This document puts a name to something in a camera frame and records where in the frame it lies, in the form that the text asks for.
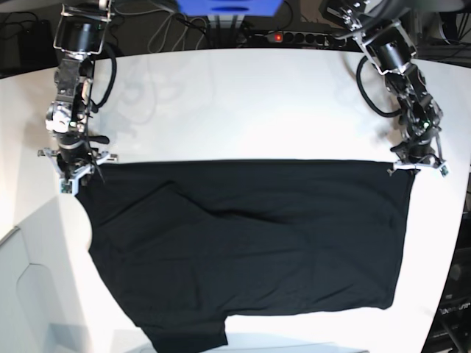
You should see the black power strip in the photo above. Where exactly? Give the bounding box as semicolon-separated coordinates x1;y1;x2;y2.
247;31;348;50

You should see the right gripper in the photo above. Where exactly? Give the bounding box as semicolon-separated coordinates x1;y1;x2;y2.
38;134;118;184

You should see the black T-shirt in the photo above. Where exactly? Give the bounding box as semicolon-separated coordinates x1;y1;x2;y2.
77;161;415;352

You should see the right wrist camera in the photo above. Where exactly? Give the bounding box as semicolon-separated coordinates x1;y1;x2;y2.
60;178;79;196

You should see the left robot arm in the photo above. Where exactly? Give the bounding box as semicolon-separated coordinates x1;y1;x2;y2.
319;1;450;177

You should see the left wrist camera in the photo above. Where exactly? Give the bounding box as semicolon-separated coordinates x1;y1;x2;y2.
439;164;450;177

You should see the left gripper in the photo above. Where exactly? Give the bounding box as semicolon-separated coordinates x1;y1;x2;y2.
387;134;447;175

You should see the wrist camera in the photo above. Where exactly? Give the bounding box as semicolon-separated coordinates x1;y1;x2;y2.
439;164;450;177
60;178;79;196

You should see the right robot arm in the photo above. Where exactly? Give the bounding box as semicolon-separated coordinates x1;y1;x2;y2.
38;1;117;195

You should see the blue box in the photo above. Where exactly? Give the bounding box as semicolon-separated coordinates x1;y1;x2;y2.
177;0;283;16

